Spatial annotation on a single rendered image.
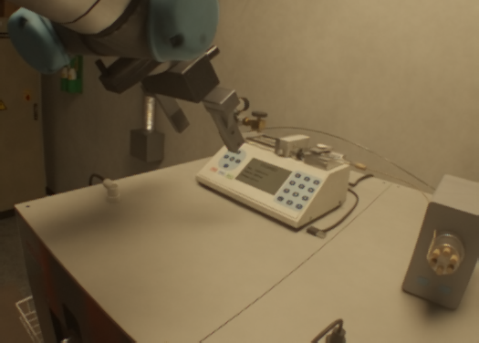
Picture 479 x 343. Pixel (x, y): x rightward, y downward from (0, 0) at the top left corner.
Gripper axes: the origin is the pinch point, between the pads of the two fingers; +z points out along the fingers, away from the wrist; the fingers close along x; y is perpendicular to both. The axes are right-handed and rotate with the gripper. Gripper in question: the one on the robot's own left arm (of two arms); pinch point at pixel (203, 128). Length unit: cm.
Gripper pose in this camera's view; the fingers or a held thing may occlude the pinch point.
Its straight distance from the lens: 55.3
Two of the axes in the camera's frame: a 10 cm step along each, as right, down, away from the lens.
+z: 3.4, 6.9, 6.4
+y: 6.1, -6.8, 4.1
